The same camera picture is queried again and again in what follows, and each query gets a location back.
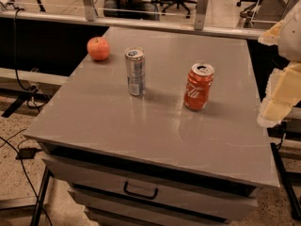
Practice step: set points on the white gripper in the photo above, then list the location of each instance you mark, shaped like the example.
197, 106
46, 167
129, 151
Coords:
292, 38

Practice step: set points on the red coke can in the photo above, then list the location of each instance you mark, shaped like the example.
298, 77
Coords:
198, 84

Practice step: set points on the silver slim drink can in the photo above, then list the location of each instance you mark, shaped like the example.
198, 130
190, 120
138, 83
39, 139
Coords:
135, 67

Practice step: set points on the seated person in background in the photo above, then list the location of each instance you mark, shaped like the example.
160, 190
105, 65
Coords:
131, 9

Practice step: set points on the red apple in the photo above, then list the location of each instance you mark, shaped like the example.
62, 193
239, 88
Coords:
98, 48

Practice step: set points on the black power adapter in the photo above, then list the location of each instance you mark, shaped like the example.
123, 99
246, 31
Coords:
27, 153

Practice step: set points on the black drawer handle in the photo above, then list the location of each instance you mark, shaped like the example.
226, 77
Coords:
140, 192

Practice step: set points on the metal glass partition rail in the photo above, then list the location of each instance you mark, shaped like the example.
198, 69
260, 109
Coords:
212, 20

